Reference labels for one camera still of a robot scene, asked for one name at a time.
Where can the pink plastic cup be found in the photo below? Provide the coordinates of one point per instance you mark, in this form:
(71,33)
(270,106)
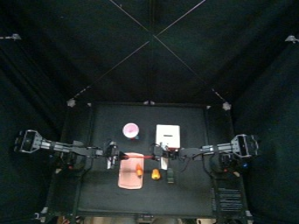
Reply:
(131,130)

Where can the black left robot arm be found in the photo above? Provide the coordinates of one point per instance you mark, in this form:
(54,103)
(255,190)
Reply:
(58,145)

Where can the white printed label sticker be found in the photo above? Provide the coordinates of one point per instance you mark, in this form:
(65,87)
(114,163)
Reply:
(230,199)

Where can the thin red toy knife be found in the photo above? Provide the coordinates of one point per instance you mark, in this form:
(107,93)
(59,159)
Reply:
(141,157)

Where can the orange toy carrot piece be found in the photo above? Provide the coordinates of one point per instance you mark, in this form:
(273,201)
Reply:
(155,174)
(139,170)

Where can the pink cutting board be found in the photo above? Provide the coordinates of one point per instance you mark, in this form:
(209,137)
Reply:
(130,175)

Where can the white rectangular box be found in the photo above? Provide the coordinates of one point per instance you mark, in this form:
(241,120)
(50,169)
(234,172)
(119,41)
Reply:
(169,135)

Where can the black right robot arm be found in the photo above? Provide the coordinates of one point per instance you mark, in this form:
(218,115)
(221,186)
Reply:
(218,148)

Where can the grey metal frame bracket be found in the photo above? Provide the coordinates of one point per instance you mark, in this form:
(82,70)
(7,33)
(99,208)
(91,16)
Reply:
(41,215)
(292,38)
(226,106)
(149,102)
(14,37)
(249,216)
(71,102)

